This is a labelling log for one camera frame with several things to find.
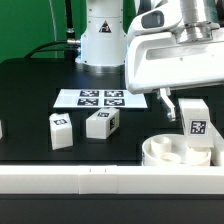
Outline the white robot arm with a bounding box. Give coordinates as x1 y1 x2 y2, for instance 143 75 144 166
76 0 224 101

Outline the black cable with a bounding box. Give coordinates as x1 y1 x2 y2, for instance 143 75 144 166
23 0 82 60

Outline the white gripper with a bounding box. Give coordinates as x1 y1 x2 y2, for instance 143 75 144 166
125 8 224 121

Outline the white round stool seat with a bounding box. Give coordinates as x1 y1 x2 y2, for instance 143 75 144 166
142 134 211 167

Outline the white front fence bar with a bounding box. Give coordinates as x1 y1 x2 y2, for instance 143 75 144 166
0 165 224 195

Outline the white block at left edge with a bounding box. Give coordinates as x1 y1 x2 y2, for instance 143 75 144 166
0 120 3 140

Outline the white marker sheet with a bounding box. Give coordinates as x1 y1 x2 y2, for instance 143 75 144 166
54 89 147 108

